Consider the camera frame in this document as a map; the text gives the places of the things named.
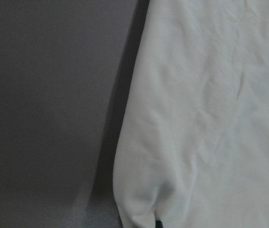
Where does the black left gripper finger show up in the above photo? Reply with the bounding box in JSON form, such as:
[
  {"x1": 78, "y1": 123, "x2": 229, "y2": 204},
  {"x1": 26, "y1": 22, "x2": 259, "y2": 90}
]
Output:
[{"x1": 155, "y1": 220, "x2": 162, "y2": 228}]

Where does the cream long-sleeve printed shirt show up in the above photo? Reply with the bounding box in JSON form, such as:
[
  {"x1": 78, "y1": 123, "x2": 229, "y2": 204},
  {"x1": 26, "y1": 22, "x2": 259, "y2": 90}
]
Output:
[{"x1": 113, "y1": 0, "x2": 269, "y2": 228}]

